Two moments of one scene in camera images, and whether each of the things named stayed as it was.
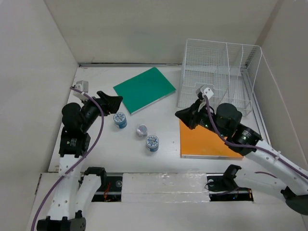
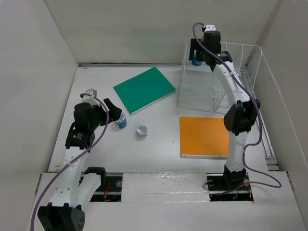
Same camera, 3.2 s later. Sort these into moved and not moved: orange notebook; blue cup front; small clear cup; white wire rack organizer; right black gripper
Moved: right black gripper
Not moved: white wire rack organizer; small clear cup; orange notebook; blue cup front
